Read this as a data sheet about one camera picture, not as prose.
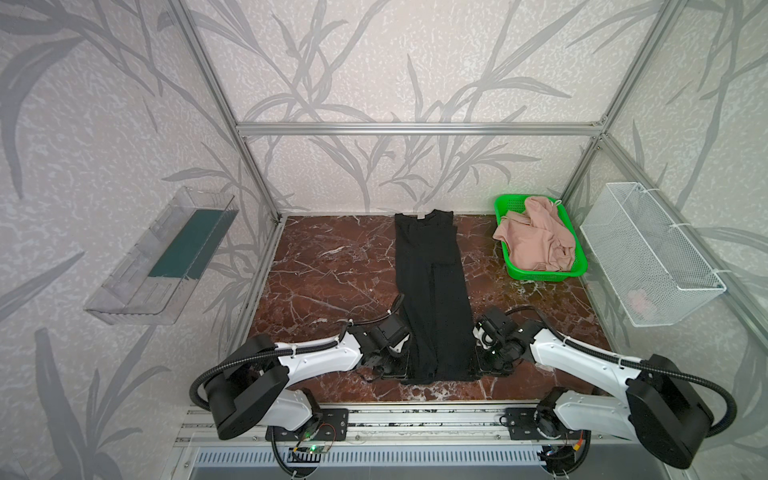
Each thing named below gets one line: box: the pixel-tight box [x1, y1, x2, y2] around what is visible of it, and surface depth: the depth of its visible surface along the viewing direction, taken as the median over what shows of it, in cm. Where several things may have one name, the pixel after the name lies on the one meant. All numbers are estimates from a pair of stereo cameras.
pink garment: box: [493, 197, 575, 271], surface depth 104 cm
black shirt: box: [394, 209, 478, 384], surface depth 100 cm
